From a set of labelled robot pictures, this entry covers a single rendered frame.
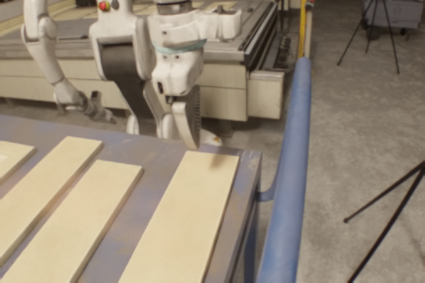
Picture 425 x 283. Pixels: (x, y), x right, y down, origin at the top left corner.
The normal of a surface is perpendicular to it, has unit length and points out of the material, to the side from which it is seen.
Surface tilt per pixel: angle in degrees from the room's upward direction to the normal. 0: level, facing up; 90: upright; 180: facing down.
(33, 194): 0
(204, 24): 90
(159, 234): 0
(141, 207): 0
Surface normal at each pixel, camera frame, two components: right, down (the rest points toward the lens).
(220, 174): -0.07, -0.84
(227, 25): -0.25, 0.54
